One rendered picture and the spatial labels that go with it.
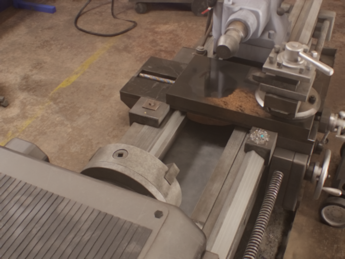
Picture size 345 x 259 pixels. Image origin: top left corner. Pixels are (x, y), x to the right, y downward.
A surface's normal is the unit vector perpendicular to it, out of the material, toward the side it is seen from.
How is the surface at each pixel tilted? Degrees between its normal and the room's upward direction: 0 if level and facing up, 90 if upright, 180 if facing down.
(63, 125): 0
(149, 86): 0
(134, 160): 13
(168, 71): 0
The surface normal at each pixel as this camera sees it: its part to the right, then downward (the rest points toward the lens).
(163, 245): 0.56, -0.45
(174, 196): 0.89, 0.04
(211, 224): 0.00, -0.76
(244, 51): -0.39, 0.60
